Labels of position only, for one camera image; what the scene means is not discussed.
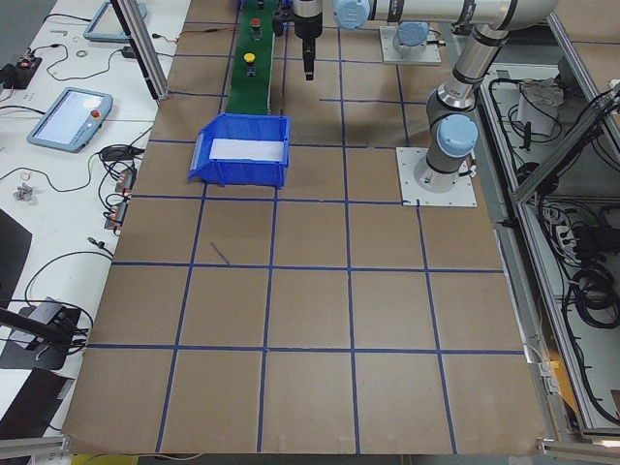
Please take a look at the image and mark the black camera stand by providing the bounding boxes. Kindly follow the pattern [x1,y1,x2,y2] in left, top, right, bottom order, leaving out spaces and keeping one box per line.
[1,300,80,370]

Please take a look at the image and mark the teach pendant far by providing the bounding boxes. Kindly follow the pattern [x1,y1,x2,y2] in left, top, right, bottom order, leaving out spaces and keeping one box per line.
[83,1,128,44]

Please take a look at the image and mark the white foam pad left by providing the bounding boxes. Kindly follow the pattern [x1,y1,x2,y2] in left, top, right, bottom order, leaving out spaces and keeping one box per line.
[209,139,285,162]

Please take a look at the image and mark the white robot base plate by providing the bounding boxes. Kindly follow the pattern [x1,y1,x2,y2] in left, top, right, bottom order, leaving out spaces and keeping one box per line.
[395,147,478,208]

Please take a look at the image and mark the green conveyor belt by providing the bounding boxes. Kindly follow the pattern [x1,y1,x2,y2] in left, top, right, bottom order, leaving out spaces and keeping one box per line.
[226,1,278,114]

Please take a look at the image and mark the blue left plastic bin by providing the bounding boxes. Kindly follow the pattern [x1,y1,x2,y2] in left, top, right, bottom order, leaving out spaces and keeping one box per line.
[188,113,291,189]

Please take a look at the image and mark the aluminium frame post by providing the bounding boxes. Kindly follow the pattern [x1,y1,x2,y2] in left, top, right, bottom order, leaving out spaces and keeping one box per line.
[110,0,170,102]

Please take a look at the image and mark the teach pendant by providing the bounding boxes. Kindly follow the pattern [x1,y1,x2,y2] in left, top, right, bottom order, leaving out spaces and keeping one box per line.
[83,1,128,44]
[26,87,113,153]

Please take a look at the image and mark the aluminium frame rack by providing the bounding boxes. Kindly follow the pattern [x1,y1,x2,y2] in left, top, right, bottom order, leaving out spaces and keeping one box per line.
[478,1,619,447]

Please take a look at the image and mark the teach pendant near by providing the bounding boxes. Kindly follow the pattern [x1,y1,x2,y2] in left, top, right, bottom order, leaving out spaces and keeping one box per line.
[26,87,113,153]

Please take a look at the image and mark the black power adapter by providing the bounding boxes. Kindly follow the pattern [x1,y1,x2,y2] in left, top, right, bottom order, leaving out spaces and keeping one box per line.
[120,46,136,59]

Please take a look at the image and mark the yellow push button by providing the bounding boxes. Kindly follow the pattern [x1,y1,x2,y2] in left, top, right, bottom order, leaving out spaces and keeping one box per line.
[243,52,256,78]

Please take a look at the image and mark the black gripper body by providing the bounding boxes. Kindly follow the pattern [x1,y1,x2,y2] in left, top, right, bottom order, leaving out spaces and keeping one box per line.
[294,18,323,61]

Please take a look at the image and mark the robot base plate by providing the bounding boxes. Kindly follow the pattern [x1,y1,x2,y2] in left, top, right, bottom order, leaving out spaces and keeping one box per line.
[380,26,442,66]

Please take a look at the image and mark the red push button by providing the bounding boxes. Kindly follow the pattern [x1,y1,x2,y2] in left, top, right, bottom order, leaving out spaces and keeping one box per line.
[250,17,263,42]

